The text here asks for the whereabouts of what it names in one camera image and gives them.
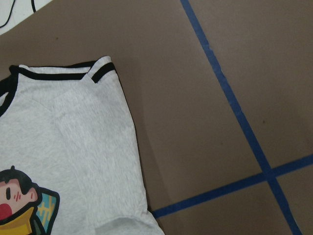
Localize grey cartoon print t-shirt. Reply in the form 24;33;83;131
0;56;163;235

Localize black cable bundle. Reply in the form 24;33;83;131
0;0;37;29

